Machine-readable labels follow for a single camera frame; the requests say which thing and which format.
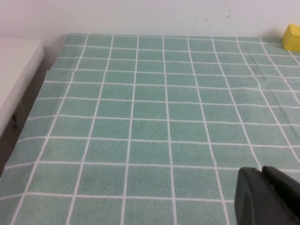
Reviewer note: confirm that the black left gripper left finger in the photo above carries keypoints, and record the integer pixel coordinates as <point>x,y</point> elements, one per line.
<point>254,201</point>

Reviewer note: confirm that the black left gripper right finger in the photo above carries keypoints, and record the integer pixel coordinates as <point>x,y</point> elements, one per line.
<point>286,189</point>

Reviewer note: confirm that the green checked tablecloth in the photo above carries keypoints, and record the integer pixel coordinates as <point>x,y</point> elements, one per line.
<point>150,129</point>

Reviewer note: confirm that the yellow foam cube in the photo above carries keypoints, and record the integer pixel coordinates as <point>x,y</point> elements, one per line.
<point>291,38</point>

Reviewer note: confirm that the white side cabinet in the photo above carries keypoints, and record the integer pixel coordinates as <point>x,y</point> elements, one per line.
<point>16,77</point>

